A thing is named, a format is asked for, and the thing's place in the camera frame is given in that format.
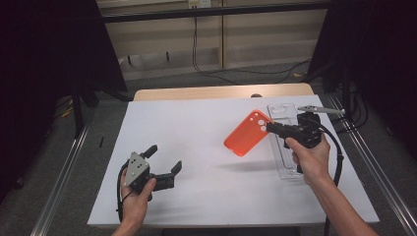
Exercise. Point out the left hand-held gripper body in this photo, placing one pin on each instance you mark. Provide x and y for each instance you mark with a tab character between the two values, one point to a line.
136	167

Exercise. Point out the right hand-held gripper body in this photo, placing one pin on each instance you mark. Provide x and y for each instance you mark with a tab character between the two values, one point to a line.
306	132

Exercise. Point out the orange phone case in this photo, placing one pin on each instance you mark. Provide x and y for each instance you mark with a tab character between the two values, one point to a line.
247	134

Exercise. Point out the clear plastic container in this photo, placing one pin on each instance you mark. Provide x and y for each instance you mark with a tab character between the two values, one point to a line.
285	160

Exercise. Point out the person's right hand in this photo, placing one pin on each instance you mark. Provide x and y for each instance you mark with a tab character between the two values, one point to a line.
313	162

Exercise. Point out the person's left hand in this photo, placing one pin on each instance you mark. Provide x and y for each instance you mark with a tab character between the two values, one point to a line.
136	206

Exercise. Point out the black metal stand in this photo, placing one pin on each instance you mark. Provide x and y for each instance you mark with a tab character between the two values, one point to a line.
345	88
77	111

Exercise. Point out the yellow floor item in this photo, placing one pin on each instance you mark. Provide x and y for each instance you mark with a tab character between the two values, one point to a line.
67	112

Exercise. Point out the black curtain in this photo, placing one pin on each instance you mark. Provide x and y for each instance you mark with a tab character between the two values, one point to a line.
42	65
387	49

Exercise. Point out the black horizontal bar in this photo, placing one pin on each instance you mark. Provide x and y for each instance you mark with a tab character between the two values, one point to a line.
213	12

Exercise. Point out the white power outlet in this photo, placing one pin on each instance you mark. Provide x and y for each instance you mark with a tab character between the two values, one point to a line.
200	3

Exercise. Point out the aluminium floor rail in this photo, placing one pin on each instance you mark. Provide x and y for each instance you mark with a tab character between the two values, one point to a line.
60	183
380	170

